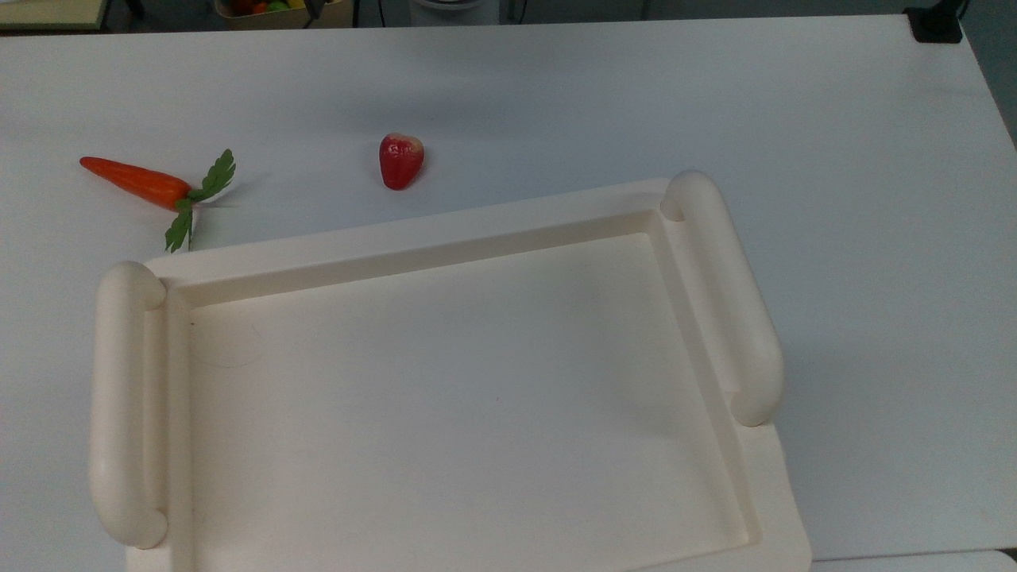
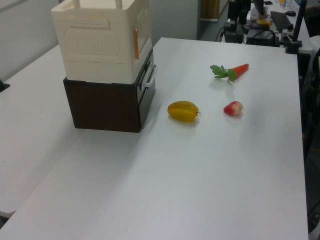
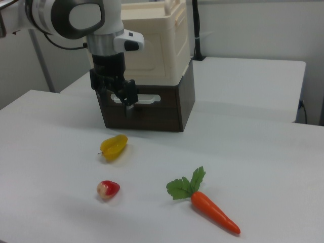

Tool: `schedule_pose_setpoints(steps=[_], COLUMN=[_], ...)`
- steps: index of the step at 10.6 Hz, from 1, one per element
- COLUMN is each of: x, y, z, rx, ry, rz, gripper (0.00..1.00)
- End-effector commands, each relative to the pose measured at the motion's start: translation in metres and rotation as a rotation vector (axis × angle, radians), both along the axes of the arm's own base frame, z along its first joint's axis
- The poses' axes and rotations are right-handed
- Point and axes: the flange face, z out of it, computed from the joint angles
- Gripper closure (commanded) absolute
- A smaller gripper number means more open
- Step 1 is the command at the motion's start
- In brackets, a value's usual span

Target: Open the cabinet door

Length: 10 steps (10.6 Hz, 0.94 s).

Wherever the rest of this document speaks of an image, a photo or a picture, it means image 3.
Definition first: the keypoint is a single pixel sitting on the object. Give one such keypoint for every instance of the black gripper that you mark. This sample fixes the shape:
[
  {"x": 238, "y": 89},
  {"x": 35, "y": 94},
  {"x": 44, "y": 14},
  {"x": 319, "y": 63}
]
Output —
[{"x": 107, "y": 65}]

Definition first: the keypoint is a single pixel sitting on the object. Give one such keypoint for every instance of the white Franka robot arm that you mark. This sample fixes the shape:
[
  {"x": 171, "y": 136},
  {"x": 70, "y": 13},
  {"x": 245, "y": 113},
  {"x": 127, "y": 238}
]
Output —
[{"x": 83, "y": 15}]

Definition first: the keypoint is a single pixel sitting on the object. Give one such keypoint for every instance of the dark wooden crate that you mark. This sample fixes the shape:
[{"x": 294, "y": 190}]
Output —
[{"x": 152, "y": 116}]

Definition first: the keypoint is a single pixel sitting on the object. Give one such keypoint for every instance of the yellow toy star fruit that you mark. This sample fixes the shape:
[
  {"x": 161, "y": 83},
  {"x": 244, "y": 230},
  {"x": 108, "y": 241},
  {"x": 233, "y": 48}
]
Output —
[{"x": 114, "y": 148}]

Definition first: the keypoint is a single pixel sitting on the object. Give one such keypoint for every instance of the red toy wax apple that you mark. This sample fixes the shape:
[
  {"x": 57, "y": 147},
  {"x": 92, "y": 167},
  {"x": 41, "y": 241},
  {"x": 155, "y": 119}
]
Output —
[{"x": 108, "y": 189}]

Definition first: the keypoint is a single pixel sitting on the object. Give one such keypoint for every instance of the orange toy carrot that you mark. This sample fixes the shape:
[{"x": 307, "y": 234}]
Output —
[{"x": 210, "y": 207}]

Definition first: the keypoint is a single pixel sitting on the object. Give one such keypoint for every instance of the grey metal frame post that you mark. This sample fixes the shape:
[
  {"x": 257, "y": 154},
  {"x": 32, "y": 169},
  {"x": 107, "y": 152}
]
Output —
[{"x": 41, "y": 60}]

